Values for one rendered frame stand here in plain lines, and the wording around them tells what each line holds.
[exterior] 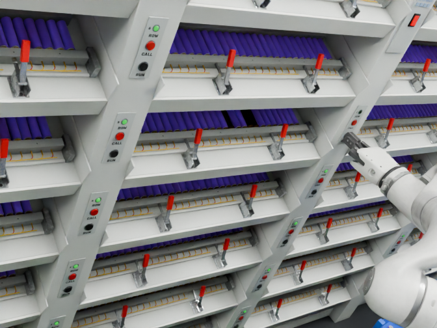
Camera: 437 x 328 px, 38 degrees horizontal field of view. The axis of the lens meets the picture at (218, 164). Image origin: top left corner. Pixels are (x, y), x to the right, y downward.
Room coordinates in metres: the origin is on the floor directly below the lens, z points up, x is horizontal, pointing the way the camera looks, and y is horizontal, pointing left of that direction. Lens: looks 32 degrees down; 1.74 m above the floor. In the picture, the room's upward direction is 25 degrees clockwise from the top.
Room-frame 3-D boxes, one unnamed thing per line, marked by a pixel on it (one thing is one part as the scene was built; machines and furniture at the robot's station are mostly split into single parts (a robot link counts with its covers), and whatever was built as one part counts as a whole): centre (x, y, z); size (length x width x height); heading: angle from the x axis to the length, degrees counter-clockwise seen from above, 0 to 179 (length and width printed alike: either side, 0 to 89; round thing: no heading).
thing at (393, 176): (1.39, -0.42, 1.02); 0.09 x 0.03 x 0.08; 138
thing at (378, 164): (1.44, -0.37, 1.02); 0.11 x 0.10 x 0.07; 48
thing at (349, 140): (1.49, -0.29, 1.02); 0.07 x 0.03 x 0.03; 48
